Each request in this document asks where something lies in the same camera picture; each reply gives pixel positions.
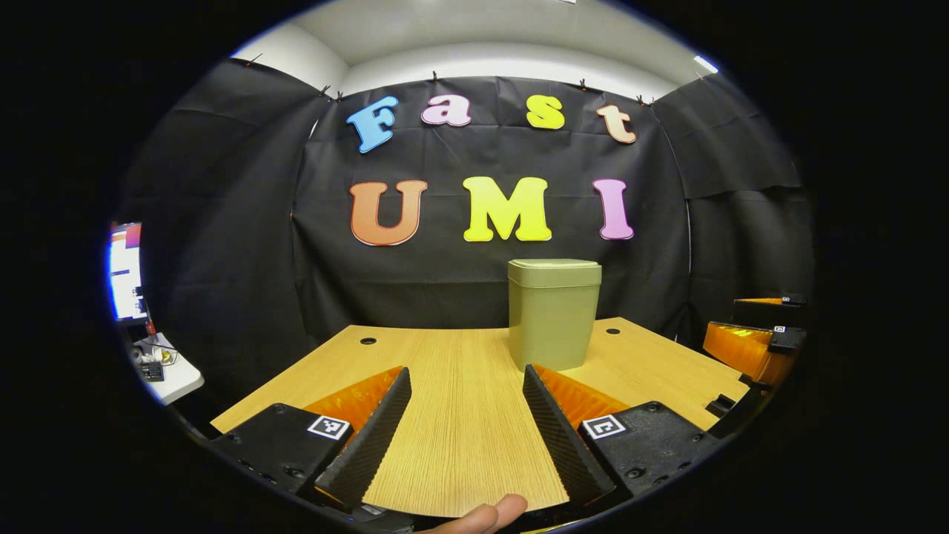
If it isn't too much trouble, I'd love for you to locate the black backdrop cloth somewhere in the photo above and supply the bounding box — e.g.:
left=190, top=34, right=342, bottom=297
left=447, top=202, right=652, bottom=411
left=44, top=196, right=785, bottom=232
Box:
left=119, top=58, right=816, bottom=386

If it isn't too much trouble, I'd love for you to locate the wooden desktop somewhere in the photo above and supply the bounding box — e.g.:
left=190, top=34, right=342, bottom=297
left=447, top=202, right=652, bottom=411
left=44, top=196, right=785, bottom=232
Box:
left=211, top=317, right=750, bottom=520

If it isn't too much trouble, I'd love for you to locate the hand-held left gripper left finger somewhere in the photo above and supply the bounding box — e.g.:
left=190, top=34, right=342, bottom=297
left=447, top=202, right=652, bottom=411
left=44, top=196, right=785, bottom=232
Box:
left=211, top=366, right=412, bottom=514

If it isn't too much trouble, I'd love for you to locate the computer monitor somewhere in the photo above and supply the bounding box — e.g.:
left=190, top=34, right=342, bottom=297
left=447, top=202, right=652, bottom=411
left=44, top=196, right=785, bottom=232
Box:
left=110, top=222, right=148, bottom=323

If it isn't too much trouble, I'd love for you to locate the white side table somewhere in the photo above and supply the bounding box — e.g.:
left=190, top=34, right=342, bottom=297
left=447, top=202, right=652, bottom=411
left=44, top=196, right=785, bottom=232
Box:
left=133, top=334, right=205, bottom=405

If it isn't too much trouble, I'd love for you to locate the green desktop garbage bin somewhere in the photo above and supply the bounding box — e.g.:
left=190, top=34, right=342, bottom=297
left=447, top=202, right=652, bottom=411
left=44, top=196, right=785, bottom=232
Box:
left=508, top=258, right=603, bottom=372

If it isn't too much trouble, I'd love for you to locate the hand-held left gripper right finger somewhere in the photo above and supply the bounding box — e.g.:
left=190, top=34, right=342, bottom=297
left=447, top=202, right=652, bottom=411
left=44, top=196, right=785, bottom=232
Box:
left=522, top=363, right=720, bottom=509

